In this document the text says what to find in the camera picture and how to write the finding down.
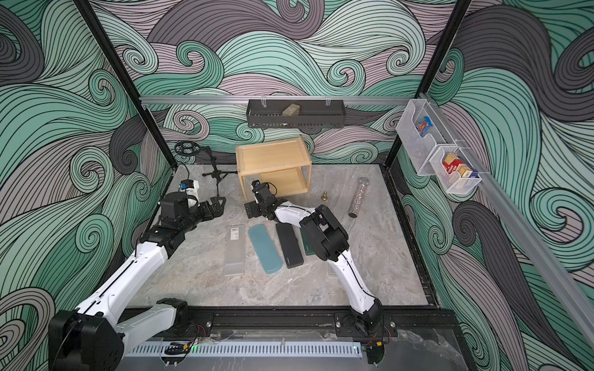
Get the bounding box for clear wall bin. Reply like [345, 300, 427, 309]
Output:
[429, 145, 481, 196]
[397, 99, 456, 176]

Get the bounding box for clear wall bin upper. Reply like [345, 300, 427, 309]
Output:
[397, 99, 456, 176]

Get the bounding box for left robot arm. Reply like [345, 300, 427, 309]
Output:
[48, 189, 226, 370]

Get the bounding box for beige block in tray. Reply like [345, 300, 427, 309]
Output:
[282, 104, 301, 117]

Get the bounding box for clear wall bin lower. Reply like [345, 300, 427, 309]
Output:
[429, 145, 481, 196]

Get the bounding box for wooden two-tier shelf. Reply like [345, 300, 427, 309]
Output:
[235, 136, 312, 201]

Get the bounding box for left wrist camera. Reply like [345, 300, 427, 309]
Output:
[179, 179, 200, 208]

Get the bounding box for red box of sticks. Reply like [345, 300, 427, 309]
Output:
[442, 152, 479, 179]

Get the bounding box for black wall-mounted tray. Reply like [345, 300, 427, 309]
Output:
[246, 99, 347, 130]

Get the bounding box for dark green pencil case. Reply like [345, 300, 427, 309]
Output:
[300, 229, 316, 256]

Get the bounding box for aluminium wall rail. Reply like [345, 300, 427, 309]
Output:
[139, 94, 412, 106]

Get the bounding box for white slotted cable duct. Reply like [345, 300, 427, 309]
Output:
[128, 341, 363, 359]

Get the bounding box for glittery silver tube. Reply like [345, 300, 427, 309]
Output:
[348, 178, 369, 218]

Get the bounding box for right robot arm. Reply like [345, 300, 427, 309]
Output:
[244, 180, 384, 336]

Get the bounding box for blue red packet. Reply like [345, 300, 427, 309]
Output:
[415, 116, 434, 138]

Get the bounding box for black pencil case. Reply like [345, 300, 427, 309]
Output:
[275, 223, 304, 269]

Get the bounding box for black mini tripod stand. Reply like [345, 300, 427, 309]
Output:
[174, 140, 238, 196]

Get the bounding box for translucent case with barcode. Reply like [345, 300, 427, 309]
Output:
[224, 225, 245, 277]

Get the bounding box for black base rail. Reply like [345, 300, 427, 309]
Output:
[152, 305, 460, 339]

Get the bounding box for light blue pencil case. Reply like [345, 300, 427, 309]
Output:
[248, 224, 282, 275]

